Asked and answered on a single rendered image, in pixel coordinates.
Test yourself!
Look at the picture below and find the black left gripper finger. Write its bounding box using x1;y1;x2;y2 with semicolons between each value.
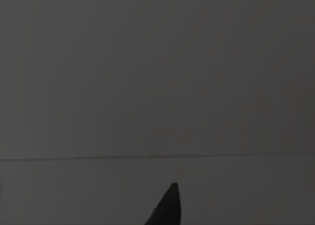
144;182;182;225

